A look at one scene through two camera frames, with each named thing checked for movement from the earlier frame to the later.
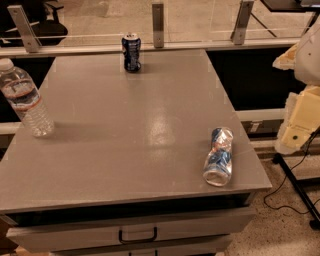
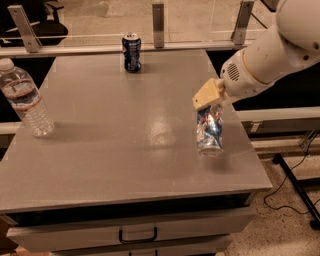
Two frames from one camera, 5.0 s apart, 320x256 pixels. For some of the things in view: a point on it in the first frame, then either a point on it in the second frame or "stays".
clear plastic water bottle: [23, 96] stays
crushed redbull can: [217, 171] → [210, 130]
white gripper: [310, 61] → [234, 77]
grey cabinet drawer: [41, 237] stays
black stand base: [297, 182] stays
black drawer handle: [120, 238] stays
